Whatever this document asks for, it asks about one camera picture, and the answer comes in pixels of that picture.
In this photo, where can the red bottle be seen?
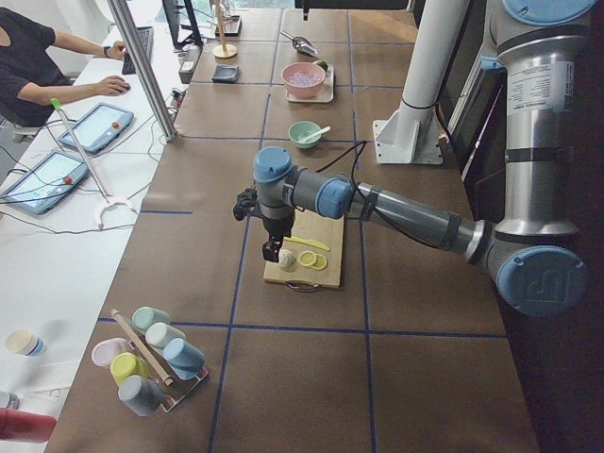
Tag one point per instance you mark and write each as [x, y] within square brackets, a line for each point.
[23, 426]

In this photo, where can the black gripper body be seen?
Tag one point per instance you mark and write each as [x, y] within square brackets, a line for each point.
[276, 229]

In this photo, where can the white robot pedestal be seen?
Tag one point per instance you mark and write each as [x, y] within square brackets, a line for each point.
[410, 135]

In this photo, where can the lemon slice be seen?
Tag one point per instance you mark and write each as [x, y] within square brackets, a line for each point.
[307, 258]
[320, 262]

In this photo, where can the folded grey cloth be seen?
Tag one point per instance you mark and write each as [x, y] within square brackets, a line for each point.
[227, 74]

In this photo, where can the paper cup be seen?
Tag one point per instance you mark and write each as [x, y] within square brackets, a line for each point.
[24, 342]

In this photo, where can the beige serving tray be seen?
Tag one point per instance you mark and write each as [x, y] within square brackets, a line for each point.
[326, 93]

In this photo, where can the reacher grabber stick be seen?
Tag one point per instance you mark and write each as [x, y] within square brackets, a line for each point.
[110, 201]

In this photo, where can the wooden mug tree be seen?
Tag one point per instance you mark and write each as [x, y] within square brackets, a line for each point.
[224, 50]

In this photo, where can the cup rack with cups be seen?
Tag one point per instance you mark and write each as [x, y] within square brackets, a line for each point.
[152, 363]

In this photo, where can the metal ice scoop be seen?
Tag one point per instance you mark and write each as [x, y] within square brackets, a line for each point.
[301, 44]

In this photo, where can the mint green bowl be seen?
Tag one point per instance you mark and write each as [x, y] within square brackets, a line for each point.
[299, 130]

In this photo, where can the person at desk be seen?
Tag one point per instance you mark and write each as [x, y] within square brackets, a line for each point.
[30, 79]

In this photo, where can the yellow plastic knife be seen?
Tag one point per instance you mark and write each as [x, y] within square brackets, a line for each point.
[309, 242]

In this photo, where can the aluminium frame post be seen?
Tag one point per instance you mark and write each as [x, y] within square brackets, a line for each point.
[126, 25]

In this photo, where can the black glass tray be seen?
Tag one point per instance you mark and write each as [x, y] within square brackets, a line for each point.
[232, 26]

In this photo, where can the white plastic spoon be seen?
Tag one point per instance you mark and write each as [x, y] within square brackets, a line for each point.
[315, 135]

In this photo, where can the far teach pendant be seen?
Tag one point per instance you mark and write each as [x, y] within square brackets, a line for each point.
[100, 126]

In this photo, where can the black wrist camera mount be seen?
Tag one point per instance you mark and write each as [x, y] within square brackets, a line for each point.
[246, 204]

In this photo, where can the teach pendant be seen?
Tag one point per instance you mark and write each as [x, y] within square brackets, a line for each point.
[50, 181]
[100, 126]

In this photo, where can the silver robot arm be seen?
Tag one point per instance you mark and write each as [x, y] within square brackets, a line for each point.
[512, 125]

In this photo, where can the pink bowl of ice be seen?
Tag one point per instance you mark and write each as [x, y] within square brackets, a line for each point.
[303, 80]

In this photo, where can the bamboo cutting board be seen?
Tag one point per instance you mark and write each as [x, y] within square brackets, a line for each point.
[309, 225]

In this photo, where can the near teach pendant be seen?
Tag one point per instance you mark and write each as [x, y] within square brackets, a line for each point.
[50, 181]

